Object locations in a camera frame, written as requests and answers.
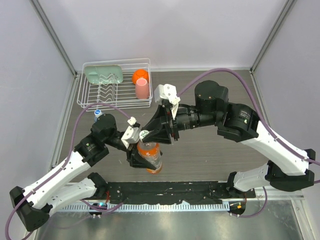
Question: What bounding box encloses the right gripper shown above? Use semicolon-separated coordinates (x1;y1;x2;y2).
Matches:
142;104;219;145

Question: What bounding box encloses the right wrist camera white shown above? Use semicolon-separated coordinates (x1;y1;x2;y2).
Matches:
153;84;181;119

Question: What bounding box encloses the white wire dish rack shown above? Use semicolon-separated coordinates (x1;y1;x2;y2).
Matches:
76;58;153;112

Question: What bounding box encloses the white blue bottle cap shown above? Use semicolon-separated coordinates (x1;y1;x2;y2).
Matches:
94;109;102;118

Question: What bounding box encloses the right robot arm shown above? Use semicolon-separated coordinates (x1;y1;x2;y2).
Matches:
140;80;315;198

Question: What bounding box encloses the blue label water bottle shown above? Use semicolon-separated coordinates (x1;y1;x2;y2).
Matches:
94;109;103;122

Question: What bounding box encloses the orange bowl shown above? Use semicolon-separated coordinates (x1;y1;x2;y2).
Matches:
131;69;149;85

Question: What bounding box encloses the white slotted cable duct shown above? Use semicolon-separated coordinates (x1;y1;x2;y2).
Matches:
59;201;230;213

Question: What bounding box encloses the green plastic tray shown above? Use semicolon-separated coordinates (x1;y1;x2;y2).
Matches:
84;65;123;85

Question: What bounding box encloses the orange drink bottle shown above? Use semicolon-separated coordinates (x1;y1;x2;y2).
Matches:
137;139;163;174

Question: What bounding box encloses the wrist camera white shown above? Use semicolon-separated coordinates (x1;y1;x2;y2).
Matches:
153;84;181;119
121;116;141;149

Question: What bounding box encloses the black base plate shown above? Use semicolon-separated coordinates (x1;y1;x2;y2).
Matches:
82;180;251;206

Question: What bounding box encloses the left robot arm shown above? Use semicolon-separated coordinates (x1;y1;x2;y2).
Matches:
9;114;153;232

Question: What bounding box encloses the pink cup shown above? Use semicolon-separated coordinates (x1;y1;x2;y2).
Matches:
135;78;150;100

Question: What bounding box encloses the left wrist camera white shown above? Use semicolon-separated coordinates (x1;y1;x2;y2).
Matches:
121;116;141;149

